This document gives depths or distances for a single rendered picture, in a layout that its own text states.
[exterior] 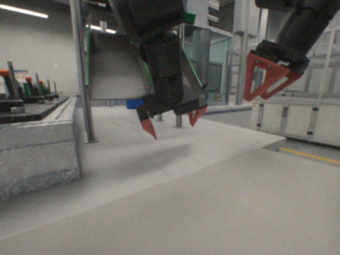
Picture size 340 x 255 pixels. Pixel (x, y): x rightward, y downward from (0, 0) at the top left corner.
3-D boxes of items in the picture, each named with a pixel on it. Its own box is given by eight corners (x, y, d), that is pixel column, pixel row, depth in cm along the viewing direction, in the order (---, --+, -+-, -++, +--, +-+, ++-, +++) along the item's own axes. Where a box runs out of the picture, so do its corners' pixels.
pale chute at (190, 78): (196, 97, 43) (202, 86, 40) (153, 98, 39) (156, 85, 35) (171, 43, 57) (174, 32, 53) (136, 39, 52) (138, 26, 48)
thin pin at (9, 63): (19, 99, 33) (11, 60, 31) (14, 99, 33) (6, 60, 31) (20, 99, 34) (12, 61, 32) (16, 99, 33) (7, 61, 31)
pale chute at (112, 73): (149, 99, 36) (152, 85, 32) (89, 100, 31) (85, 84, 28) (133, 36, 49) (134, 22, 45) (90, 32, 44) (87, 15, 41)
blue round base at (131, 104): (147, 109, 125) (146, 90, 122) (129, 110, 117) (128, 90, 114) (141, 107, 138) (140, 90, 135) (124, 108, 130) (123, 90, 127)
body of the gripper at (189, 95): (143, 103, 32) (134, 70, 27) (185, 90, 34) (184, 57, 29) (151, 121, 28) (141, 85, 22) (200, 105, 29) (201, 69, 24)
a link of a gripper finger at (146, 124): (143, 131, 37) (132, 101, 31) (169, 123, 39) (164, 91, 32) (150, 151, 33) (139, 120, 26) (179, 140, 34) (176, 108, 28)
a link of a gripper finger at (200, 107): (168, 123, 39) (164, 91, 32) (193, 115, 40) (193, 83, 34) (178, 140, 34) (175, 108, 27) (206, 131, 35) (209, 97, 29)
